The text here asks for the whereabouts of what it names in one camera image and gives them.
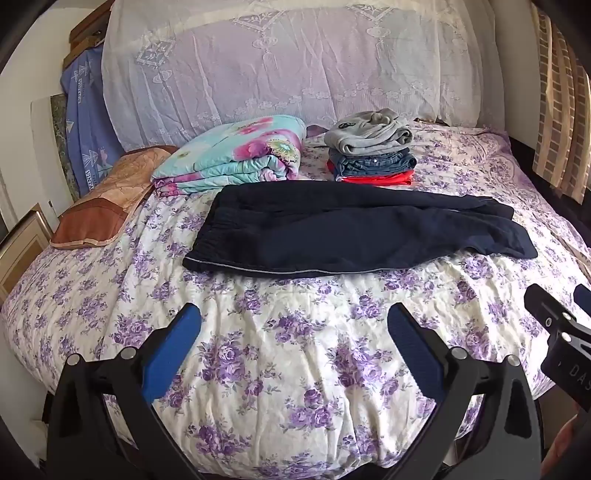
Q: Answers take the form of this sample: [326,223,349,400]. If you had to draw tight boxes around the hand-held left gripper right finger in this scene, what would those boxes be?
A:
[383,302,543,480]

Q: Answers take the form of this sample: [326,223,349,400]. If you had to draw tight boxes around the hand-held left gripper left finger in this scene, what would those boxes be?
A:
[44,302,204,480]

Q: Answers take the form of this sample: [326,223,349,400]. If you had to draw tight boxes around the navy blue pants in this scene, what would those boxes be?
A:
[182,181,539,280]

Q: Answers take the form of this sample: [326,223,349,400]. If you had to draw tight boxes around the person's right hand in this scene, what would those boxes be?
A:
[545,418,591,480]

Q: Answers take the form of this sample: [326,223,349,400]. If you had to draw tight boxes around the bed with purple floral sheet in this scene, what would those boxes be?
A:
[0,121,585,480]

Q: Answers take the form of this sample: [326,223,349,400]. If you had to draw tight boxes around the brown pillow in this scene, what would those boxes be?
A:
[50,145,178,250]

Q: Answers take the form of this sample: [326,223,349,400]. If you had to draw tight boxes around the folded red garment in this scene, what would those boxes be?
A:
[328,159,415,186]

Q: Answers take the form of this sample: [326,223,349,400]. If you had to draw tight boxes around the beige checked curtain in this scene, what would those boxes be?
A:
[531,4,591,204]

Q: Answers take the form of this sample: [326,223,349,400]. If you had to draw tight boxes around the folded blue jeans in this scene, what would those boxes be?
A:
[328,148,417,182]

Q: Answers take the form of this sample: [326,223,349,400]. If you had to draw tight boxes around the folded floral quilt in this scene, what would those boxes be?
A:
[151,115,308,198]

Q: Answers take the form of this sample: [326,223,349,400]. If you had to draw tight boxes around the folded grey garment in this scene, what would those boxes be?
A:
[323,108,415,158]

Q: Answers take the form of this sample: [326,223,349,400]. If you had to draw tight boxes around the marble slab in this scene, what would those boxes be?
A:
[30,95,81,217]

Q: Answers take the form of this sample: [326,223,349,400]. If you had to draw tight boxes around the wooden cabinet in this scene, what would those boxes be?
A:
[62,0,114,61]

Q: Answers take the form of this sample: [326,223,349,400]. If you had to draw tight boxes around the picture frame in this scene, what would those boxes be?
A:
[0,208,51,296]

